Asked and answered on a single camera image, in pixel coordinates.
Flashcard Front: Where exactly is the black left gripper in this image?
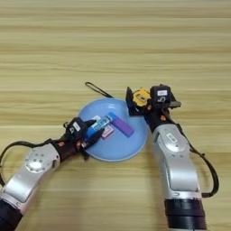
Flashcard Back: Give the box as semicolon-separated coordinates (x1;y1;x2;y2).
52;119;106;162

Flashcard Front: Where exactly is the yellow black tape measure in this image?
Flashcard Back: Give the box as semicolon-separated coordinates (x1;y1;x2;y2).
84;81;152;107

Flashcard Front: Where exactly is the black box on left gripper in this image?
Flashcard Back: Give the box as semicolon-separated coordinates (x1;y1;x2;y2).
64;116;89;142

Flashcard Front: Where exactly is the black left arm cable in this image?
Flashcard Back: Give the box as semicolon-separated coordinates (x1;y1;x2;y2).
0;138;55;188

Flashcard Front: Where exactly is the purple rectangular block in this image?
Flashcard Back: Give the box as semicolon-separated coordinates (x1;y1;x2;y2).
112;115;135;138

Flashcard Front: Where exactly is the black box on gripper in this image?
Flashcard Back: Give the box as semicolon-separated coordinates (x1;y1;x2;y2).
149;85;171;109
64;116;89;142

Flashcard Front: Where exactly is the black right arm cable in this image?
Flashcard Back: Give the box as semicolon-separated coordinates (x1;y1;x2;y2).
174;120;220;199

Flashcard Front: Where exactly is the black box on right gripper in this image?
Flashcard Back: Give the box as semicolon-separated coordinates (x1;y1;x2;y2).
149;85;171;109

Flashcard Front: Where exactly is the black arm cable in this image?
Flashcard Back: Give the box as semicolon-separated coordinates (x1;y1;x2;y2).
0;138;55;188
174;120;220;199

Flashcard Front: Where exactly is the blue glue stick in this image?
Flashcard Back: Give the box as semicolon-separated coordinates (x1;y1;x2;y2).
86;111;117;138

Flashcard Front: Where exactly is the red white card box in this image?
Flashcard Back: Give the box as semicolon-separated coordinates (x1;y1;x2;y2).
93;115;116;140

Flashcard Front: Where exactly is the light blue round plate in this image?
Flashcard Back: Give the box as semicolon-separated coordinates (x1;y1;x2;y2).
77;98;149;162

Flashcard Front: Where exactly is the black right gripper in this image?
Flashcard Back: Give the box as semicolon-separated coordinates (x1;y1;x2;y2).
125;86;182;132

